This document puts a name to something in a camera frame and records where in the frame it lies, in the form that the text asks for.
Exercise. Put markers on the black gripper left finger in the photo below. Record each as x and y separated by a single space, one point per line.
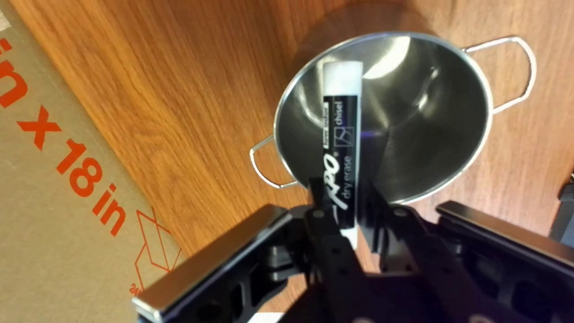
251 269

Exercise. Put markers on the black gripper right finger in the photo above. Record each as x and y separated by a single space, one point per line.
477 269

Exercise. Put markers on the black white dry-erase marker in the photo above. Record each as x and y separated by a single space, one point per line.
339 149

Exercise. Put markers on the silver steel pot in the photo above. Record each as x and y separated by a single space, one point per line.
418 113

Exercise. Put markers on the brown cardboard panel red print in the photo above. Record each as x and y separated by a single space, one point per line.
54 208

